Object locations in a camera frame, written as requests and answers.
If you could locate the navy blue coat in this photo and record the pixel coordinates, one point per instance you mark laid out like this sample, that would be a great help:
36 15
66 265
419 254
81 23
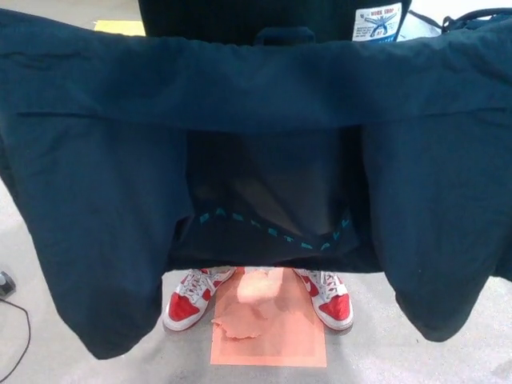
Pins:
256 88

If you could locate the red white right sneaker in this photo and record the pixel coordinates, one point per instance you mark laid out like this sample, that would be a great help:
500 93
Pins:
188 304

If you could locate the red white sneaker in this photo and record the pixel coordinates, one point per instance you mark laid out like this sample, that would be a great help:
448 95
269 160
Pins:
332 306
188 304

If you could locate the red white left sneaker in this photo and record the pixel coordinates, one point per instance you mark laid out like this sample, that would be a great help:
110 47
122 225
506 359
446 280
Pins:
332 306

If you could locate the orange square floor mat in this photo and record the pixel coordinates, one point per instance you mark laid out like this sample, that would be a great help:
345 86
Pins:
272 340

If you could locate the black shirt with label patch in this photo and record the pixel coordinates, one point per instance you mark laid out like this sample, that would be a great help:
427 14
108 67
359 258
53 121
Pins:
224 16

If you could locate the white plastic sheet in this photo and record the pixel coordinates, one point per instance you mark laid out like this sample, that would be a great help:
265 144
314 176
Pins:
420 20

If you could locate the small grey floor device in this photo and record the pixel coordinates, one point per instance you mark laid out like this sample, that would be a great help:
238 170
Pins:
6 284

